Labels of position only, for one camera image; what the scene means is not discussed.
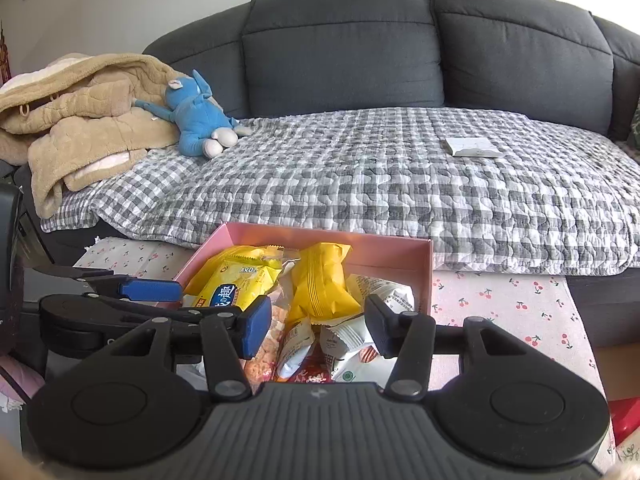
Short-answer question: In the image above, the small red candy packet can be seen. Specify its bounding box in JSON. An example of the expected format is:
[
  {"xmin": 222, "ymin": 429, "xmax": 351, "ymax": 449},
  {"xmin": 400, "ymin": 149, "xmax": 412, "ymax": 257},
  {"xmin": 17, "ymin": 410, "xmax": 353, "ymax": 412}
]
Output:
[{"xmin": 288, "ymin": 348, "xmax": 332, "ymax": 384}]

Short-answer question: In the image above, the green patterned cushion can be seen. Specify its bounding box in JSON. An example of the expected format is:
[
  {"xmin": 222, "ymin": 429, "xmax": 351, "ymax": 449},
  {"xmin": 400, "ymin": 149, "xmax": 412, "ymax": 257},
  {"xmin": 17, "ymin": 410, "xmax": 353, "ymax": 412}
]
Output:
[{"xmin": 627, "ymin": 100, "xmax": 640, "ymax": 151}]

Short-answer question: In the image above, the white paper on quilt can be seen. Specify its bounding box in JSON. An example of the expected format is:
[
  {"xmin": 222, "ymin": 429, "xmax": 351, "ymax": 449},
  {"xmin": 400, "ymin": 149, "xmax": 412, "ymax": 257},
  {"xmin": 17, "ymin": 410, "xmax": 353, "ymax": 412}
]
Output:
[{"xmin": 445, "ymin": 138, "xmax": 501, "ymax": 158}]

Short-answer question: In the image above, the pink silver cardboard box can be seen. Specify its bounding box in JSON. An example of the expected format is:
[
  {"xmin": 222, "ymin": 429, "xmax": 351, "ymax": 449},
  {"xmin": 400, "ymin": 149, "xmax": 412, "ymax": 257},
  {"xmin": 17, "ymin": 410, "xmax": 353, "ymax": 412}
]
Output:
[{"xmin": 177, "ymin": 223, "xmax": 433, "ymax": 388}]

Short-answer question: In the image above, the pink strawberry snack packet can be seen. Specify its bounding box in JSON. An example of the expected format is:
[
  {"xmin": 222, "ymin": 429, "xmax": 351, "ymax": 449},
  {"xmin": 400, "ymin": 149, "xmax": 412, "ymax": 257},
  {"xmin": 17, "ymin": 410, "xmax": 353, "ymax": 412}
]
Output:
[{"xmin": 243, "ymin": 306, "xmax": 288, "ymax": 392}]

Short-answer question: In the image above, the yellow cracker packet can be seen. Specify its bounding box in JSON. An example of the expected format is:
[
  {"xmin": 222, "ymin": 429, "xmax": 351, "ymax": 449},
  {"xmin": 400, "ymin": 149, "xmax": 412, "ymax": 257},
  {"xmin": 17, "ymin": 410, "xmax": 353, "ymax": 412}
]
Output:
[{"xmin": 184, "ymin": 245, "xmax": 283, "ymax": 310}]

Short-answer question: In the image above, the white nut kernel packet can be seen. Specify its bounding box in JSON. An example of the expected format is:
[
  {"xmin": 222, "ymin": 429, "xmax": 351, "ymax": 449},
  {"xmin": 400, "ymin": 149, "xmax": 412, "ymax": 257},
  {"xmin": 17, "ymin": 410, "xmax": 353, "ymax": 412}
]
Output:
[{"xmin": 319, "ymin": 315, "xmax": 396, "ymax": 387}]

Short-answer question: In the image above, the beige fleece blanket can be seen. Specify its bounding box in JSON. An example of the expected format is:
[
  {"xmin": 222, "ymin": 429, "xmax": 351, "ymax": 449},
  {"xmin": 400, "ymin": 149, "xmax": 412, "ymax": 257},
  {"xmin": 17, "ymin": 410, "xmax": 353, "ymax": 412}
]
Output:
[{"xmin": 1, "ymin": 53, "xmax": 179, "ymax": 219}]

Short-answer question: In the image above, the cherry print tablecloth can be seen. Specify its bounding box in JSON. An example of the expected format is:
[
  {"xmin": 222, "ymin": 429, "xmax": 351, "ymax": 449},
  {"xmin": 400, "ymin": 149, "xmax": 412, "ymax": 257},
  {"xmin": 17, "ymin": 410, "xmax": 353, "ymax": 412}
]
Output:
[{"xmin": 76, "ymin": 237, "xmax": 603, "ymax": 389}]

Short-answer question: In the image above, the grey checkered quilt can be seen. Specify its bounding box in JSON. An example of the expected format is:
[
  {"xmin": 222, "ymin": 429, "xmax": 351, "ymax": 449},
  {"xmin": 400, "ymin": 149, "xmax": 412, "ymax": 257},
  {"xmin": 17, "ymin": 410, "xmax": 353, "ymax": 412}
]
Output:
[{"xmin": 41, "ymin": 107, "xmax": 639, "ymax": 275}]

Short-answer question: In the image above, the blue plush toy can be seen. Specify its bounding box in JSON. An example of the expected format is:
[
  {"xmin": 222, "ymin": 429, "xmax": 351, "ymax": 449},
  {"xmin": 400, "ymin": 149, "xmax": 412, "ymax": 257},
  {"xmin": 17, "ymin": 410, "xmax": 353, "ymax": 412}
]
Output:
[{"xmin": 132, "ymin": 70, "xmax": 253, "ymax": 159}]

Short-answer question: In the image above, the red plastic chair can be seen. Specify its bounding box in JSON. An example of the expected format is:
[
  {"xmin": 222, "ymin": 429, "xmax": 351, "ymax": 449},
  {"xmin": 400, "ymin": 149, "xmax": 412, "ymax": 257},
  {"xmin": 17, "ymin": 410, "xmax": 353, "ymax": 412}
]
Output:
[{"xmin": 608, "ymin": 396, "xmax": 640, "ymax": 445}]

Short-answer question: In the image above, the white orange lotus snack packet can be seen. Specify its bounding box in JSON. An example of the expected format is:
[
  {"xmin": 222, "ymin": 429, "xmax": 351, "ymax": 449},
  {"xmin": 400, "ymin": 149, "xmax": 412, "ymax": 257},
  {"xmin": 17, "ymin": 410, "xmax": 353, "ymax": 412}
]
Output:
[{"xmin": 276, "ymin": 318, "xmax": 316, "ymax": 382}]

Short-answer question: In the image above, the dark grey sofa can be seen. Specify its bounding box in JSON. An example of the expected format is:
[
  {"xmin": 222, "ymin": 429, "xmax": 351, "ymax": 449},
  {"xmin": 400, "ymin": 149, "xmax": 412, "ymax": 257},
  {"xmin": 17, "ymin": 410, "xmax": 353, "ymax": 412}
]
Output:
[{"xmin": 2, "ymin": 0, "xmax": 639, "ymax": 347}]

